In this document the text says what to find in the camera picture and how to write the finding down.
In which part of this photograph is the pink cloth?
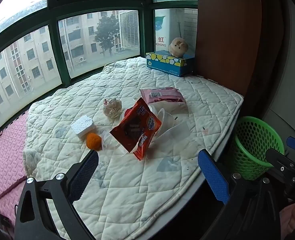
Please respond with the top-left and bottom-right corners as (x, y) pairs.
(279, 202), (295, 240)

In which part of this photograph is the clear plastic cup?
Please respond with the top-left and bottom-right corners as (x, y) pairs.
(147, 105), (174, 128)
(155, 122), (191, 143)

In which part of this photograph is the blue dotted tissue box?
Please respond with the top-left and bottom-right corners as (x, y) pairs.
(146, 50), (195, 77)

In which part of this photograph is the apartment building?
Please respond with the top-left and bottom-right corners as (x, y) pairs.
(0, 10), (120, 127)

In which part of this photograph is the orange ball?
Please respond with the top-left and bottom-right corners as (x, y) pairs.
(86, 132), (102, 151)

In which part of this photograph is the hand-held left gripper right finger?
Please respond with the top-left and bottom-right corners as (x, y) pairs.
(198, 149), (281, 240)

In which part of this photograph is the white quilted mattress pad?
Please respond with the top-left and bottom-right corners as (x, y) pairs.
(23, 56), (245, 240)

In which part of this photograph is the green mesh basket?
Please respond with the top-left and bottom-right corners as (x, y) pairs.
(231, 116), (285, 180)

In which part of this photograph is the brown wooden cabinet panel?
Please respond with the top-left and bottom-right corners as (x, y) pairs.
(196, 0), (263, 95)

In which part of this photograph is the white appliance with blue print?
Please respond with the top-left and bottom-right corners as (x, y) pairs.
(154, 9), (178, 53)

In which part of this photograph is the white foam block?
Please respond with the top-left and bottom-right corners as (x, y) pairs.
(71, 116), (96, 140)

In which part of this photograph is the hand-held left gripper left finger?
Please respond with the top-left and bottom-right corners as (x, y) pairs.
(14, 151), (99, 240)

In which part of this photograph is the crumpled paper ball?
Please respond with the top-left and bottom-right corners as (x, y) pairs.
(103, 98), (123, 118)

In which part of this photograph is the beige plush toy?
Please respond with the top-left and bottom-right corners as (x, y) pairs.
(168, 37), (189, 57)

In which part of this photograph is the pink snack packet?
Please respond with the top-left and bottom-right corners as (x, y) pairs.
(140, 87), (188, 105)

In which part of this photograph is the green window frame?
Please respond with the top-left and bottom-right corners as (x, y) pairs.
(0, 0), (199, 140)

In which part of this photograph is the clear plastic lid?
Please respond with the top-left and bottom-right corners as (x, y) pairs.
(101, 129), (128, 155)

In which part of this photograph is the tree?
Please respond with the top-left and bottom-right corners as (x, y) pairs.
(94, 14), (120, 57)

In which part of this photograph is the red snack wrapper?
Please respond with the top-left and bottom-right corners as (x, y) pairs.
(110, 97), (162, 161)

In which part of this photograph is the pink foam floor mat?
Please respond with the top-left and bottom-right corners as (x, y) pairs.
(0, 111), (32, 230)

